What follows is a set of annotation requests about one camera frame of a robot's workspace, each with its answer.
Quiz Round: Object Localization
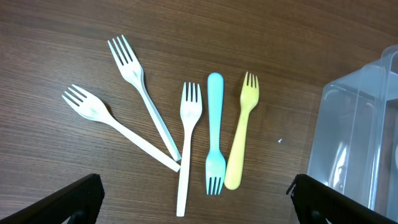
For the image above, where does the blue plastic fork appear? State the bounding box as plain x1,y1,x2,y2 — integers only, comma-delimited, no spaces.
205,72,226,195

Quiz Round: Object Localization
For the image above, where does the clear left plastic container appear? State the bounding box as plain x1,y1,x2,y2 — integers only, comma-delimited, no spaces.
307,45,397,221

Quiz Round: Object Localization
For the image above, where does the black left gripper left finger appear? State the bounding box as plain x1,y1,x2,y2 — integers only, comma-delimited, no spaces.
1,174,104,224

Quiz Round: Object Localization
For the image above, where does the yellow plastic fork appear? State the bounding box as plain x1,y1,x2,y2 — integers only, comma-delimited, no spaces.
224,72,259,190

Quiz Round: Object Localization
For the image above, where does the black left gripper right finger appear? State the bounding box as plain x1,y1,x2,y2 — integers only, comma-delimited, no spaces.
286,174,395,224

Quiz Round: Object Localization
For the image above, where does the white plastic fork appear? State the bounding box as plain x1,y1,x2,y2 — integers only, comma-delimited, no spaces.
107,35,181,161
176,82,203,217
62,84,180,172

